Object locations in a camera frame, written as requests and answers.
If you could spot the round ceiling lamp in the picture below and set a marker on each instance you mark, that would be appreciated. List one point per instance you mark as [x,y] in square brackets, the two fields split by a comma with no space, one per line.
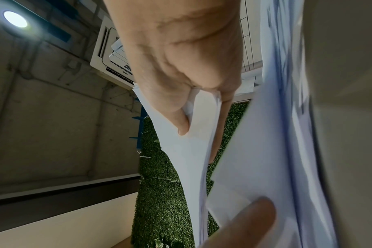
[15,19]

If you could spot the gathered white paper bundle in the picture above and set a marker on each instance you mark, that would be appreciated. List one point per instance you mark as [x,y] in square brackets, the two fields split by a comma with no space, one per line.
[271,133]

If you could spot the thin white paper sheaf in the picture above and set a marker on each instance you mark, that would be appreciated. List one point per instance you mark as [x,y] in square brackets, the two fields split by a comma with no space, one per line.
[189,169]

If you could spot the person's right hand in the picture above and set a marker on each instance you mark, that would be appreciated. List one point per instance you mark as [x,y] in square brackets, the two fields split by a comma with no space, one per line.
[180,48]

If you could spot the white ceiling air conditioner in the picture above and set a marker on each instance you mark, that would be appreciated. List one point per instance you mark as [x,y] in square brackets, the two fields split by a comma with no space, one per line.
[101,55]

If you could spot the person's left hand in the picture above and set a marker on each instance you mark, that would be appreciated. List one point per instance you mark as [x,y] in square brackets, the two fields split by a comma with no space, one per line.
[250,225]

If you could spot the artificial green hedge panel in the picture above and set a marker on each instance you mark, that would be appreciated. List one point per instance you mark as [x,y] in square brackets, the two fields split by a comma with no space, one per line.
[161,198]

